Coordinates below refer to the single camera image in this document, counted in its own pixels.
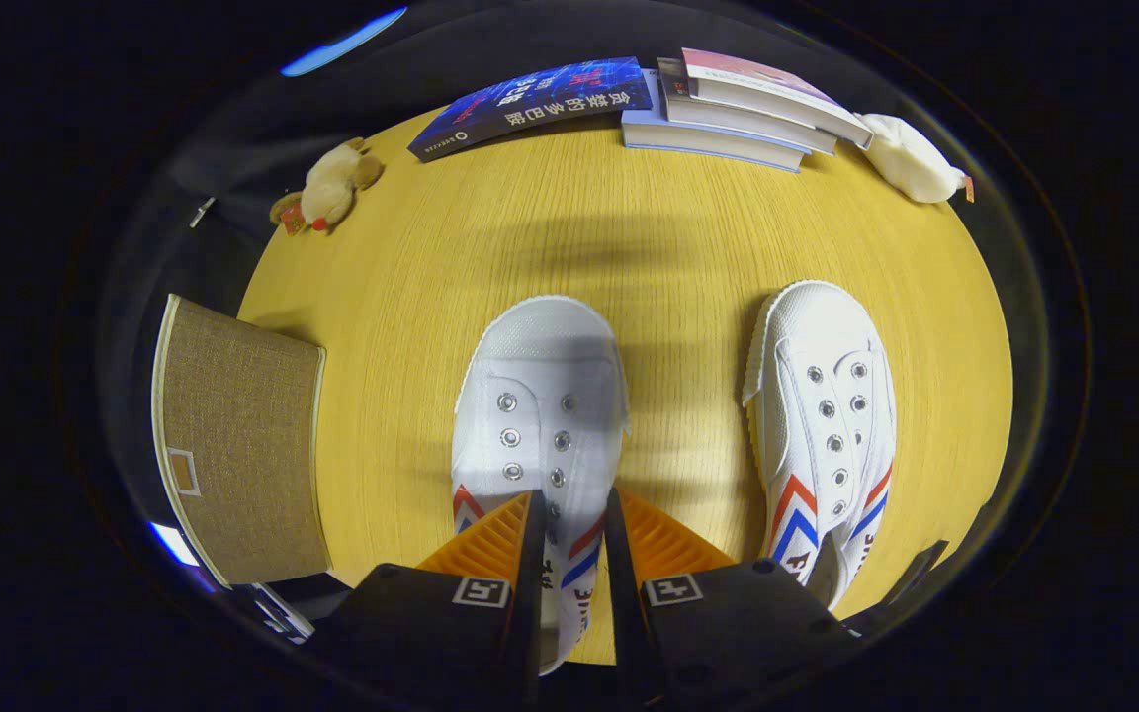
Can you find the grey cover book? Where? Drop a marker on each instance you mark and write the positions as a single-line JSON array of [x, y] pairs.
[[728, 117]]

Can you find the dark blue book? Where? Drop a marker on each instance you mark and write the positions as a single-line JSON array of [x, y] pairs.
[[530, 104]]

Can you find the brown plush toy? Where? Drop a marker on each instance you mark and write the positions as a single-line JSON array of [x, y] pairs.
[[327, 188]]

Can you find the white canvas shoe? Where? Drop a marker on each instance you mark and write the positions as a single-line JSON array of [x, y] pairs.
[[827, 435], [540, 396]]

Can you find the computer monitor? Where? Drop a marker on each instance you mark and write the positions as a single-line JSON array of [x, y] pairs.
[[179, 546]]

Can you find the white plush toy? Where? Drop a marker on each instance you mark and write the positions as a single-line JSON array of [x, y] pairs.
[[911, 158]]

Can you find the beige fabric storage box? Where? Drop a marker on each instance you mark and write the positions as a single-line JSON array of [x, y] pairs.
[[243, 435]]

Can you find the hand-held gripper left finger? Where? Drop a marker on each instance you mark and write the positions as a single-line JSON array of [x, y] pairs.
[[528, 613]]

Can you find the silver clip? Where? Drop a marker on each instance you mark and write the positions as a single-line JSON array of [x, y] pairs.
[[202, 211]]

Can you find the light blue cover book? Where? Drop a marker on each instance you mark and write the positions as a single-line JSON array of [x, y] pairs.
[[698, 140]]

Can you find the dark grey block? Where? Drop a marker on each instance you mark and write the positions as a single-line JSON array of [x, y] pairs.
[[916, 572]]

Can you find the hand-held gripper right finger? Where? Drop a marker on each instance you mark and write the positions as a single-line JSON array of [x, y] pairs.
[[621, 613]]

